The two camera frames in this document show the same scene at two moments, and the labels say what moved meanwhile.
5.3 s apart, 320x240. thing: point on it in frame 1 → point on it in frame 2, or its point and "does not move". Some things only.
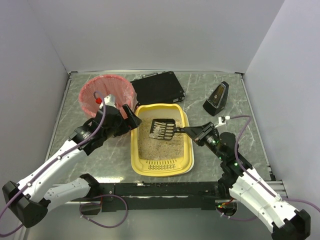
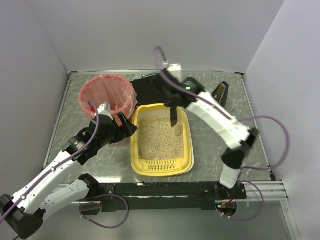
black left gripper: x=124 y=120 → x=124 y=125
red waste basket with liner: x=93 y=91 does not move
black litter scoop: x=164 y=129 → x=174 y=116
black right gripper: x=200 y=133 → x=172 y=103
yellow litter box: x=160 y=158 does not move
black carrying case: x=155 y=88 does not move
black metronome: x=216 y=101 does not move
